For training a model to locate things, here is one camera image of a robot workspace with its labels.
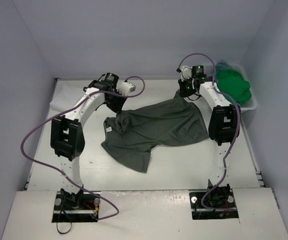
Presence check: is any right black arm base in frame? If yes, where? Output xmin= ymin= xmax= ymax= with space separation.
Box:
xmin=189 ymin=190 xmax=239 ymax=220

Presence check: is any grey t shirt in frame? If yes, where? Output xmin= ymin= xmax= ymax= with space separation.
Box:
xmin=101 ymin=94 xmax=208 ymax=173

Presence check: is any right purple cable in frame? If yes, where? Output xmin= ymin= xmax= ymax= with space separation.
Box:
xmin=177 ymin=52 xmax=241 ymax=210

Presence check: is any purple cable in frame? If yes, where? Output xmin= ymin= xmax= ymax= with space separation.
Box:
xmin=177 ymin=52 xmax=241 ymax=210
xmin=20 ymin=76 xmax=146 ymax=221

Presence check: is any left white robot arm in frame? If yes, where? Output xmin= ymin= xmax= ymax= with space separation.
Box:
xmin=51 ymin=73 xmax=136 ymax=210

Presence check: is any teal cloth in basket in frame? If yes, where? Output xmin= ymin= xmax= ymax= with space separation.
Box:
xmin=215 ymin=60 xmax=232 ymax=77

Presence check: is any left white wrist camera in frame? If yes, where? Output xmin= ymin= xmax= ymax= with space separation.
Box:
xmin=117 ymin=81 xmax=136 ymax=96

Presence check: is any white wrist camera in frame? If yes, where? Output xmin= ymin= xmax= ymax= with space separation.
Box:
xmin=117 ymin=81 xmax=136 ymax=96
xmin=176 ymin=65 xmax=192 ymax=82

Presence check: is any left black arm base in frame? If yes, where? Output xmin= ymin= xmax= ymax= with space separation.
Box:
xmin=52 ymin=189 xmax=100 ymax=235

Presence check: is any white plastic basket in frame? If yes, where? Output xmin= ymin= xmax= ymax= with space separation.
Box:
xmin=204 ymin=63 xmax=257 ymax=112

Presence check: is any green t shirt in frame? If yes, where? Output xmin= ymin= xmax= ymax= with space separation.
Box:
xmin=216 ymin=69 xmax=252 ymax=106

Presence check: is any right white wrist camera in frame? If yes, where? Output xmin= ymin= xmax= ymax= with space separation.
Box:
xmin=176 ymin=65 xmax=192 ymax=82

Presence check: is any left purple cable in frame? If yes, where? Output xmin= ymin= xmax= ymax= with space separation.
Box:
xmin=20 ymin=76 xmax=146 ymax=221

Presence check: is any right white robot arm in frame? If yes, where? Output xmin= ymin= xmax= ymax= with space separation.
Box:
xmin=177 ymin=65 xmax=240 ymax=211

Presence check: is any white t shirt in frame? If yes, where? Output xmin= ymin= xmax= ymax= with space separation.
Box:
xmin=50 ymin=84 xmax=84 ymax=112

